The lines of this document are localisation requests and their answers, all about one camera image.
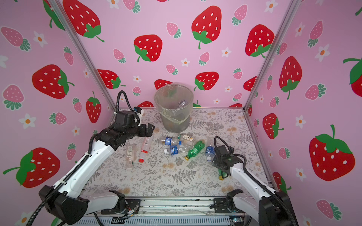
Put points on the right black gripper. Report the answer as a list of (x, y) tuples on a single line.
[(215, 162)]

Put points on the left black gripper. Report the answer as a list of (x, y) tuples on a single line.
[(149, 130)]

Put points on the small clear bottle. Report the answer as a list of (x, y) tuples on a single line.
[(130, 156)]

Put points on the clear bottle red cap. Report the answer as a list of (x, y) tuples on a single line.
[(145, 149)]

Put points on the green bottle yellow cap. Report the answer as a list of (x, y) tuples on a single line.
[(195, 150), (222, 175)]

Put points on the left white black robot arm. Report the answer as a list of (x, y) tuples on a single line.
[(63, 198)]

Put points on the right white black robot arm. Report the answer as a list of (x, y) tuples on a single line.
[(266, 205)]

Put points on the grey mesh waste bin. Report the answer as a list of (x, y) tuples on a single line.
[(174, 115)]

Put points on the clear plastic bin liner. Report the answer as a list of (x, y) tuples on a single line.
[(174, 97)]

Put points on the blue label bottle white cap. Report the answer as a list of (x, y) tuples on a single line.
[(210, 153)]

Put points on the small bottle blue label upper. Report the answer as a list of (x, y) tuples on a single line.
[(170, 141)]

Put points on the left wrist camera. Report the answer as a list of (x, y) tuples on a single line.
[(139, 111)]

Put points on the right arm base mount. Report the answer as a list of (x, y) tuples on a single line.
[(224, 205)]

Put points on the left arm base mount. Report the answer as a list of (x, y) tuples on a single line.
[(127, 206)]

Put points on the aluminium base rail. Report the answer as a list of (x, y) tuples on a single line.
[(169, 211)]

